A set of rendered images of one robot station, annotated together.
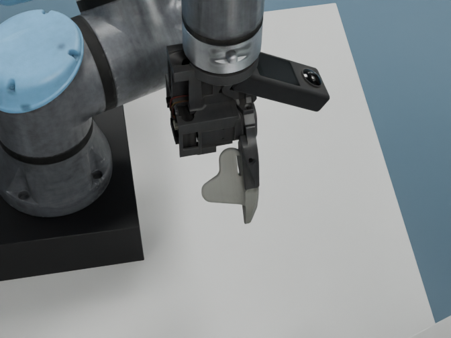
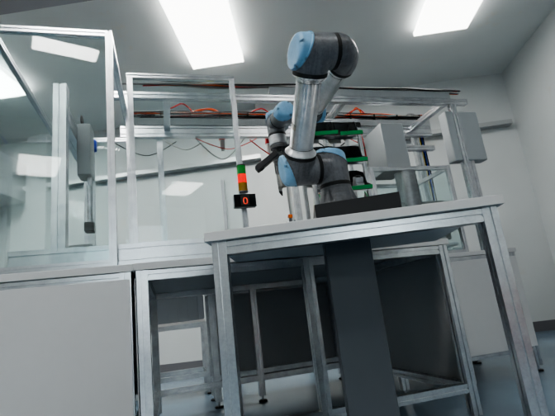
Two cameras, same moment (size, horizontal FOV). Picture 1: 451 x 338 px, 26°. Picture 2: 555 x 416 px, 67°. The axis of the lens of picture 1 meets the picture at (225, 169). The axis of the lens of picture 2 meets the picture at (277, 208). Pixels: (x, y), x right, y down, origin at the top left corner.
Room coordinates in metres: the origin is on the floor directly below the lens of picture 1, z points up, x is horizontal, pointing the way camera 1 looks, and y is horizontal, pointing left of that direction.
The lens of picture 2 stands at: (2.24, 0.32, 0.60)
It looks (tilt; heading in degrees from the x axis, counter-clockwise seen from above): 14 degrees up; 192
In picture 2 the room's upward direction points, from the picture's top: 7 degrees counter-clockwise
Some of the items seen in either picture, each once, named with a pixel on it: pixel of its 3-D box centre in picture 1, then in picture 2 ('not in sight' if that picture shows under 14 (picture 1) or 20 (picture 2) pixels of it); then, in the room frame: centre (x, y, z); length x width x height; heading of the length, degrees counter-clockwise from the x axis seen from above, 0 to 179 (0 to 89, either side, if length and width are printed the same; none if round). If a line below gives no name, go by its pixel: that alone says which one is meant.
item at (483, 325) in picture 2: not in sight; (434, 317); (-1.20, 0.67, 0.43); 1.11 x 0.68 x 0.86; 118
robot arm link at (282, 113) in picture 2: not in sight; (286, 114); (0.70, 0.07, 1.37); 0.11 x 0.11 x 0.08; 29
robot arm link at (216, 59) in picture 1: (223, 36); (277, 142); (0.61, 0.00, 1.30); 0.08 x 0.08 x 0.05
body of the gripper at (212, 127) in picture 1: (213, 91); (282, 159); (0.61, 0.01, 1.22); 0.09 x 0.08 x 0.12; 103
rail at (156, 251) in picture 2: not in sight; (242, 246); (0.40, -0.27, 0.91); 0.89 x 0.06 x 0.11; 118
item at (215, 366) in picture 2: not in sight; (341, 325); (-1.38, -0.05, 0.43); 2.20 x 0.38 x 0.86; 118
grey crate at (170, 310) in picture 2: not in sight; (168, 310); (-1.38, -1.61, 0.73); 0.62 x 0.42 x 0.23; 118
